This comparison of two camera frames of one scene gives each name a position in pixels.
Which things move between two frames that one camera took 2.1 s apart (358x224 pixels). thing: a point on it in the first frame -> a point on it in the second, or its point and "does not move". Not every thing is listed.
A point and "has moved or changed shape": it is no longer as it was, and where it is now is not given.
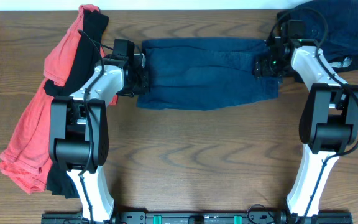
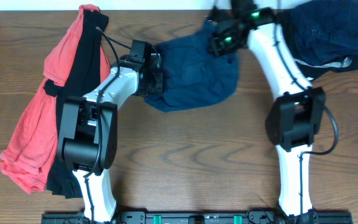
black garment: x=59 y=183 does not move
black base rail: x=198 y=218 does not move
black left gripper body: x=140 y=84 -> x=154 y=85
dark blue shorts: x=206 y=73 has moved or changed shape
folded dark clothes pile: x=337 y=25 does not move
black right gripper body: x=272 y=67 -> x=222 y=43
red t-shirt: x=25 y=159 does not move
